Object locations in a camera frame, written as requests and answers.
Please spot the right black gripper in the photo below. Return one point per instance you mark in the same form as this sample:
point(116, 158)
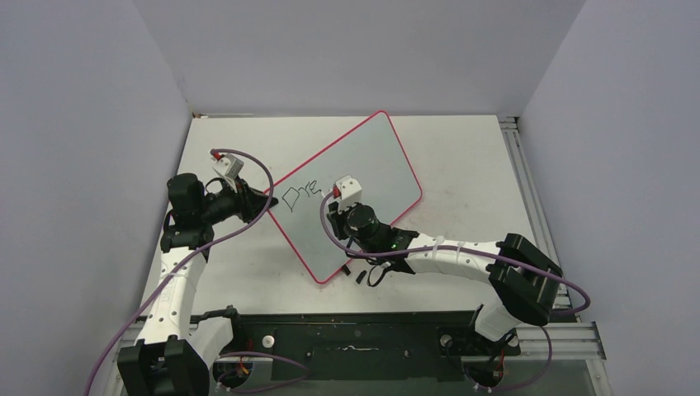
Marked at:
point(338, 218)

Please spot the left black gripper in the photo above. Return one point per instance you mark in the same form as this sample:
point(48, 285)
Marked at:
point(248, 200)

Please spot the black marker cap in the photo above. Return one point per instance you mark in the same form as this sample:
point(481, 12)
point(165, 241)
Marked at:
point(361, 277)

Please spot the pink-framed whiteboard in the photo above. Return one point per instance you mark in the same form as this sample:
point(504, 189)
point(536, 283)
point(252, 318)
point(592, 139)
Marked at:
point(369, 164)

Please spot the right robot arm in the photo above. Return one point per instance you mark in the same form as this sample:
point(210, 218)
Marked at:
point(524, 279)

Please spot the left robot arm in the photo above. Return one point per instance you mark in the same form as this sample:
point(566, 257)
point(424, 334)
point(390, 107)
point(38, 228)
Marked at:
point(167, 358)

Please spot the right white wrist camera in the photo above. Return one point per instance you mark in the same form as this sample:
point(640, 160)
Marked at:
point(347, 192)

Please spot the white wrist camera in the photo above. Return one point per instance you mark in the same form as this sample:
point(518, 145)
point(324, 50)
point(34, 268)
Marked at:
point(227, 166)
point(347, 192)

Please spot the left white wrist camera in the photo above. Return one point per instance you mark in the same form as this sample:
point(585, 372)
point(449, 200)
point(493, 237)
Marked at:
point(227, 166)

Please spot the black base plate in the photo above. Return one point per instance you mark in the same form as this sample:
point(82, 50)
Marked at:
point(374, 346)

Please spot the aluminium rail right side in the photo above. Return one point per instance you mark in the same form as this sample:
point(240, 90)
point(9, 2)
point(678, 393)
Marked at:
point(542, 234)

